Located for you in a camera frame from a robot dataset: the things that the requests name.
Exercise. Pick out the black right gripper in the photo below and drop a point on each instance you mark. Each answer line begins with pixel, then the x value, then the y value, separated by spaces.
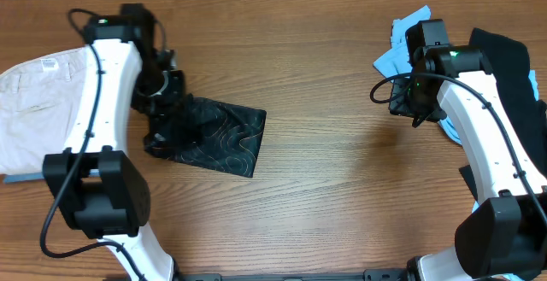
pixel 401 108

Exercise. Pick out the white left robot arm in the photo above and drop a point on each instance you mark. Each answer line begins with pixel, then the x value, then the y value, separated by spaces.
pixel 100 198

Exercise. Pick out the plain black garment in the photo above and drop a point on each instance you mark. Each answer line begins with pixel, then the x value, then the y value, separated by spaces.
pixel 510 61

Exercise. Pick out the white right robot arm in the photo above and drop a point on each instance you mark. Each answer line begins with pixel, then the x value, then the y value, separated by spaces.
pixel 506 233

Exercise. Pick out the blue denim jeans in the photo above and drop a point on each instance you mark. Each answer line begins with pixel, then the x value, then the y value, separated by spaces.
pixel 17 178

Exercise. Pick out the black printed cycling jersey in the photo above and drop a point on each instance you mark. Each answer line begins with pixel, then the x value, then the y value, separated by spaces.
pixel 206 133

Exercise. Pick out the beige folded trousers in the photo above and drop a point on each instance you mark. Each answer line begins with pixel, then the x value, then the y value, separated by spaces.
pixel 39 103

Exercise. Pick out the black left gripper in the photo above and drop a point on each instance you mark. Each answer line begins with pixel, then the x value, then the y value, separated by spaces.
pixel 166 104

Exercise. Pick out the light blue shirt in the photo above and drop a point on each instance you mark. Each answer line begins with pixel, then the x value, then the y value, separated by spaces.
pixel 396 60

